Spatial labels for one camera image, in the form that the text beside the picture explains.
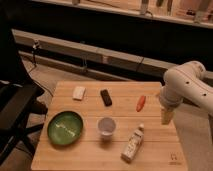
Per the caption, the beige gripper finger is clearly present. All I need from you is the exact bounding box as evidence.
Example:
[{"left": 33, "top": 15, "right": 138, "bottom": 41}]
[{"left": 161, "top": 108, "right": 174, "bottom": 125}]

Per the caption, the wooden table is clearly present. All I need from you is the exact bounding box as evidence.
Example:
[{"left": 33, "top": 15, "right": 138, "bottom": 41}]
[{"left": 31, "top": 81, "right": 188, "bottom": 171}]

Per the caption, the white sponge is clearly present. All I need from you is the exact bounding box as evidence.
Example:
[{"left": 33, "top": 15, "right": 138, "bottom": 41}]
[{"left": 72, "top": 86, "right": 86, "bottom": 100}]

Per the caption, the black office chair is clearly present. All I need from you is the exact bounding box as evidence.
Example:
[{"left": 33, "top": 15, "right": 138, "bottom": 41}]
[{"left": 0, "top": 8, "right": 48, "bottom": 166}]

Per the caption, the white bottle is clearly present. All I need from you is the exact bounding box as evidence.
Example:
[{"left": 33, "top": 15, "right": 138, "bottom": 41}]
[{"left": 121, "top": 123, "right": 144, "bottom": 162}]

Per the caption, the orange carrot toy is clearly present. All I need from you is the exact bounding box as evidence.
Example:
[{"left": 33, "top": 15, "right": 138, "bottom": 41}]
[{"left": 136, "top": 96, "right": 146, "bottom": 112}]

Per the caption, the black eraser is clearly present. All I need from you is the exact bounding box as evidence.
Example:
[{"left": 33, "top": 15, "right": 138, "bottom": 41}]
[{"left": 100, "top": 89, "right": 112, "bottom": 106}]

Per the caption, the green plate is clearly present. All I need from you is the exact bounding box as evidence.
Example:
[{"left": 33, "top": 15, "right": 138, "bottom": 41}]
[{"left": 47, "top": 111, "right": 84, "bottom": 146}]

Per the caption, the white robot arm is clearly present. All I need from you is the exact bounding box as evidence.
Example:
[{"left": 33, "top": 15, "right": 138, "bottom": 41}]
[{"left": 159, "top": 61, "right": 213, "bottom": 125}]

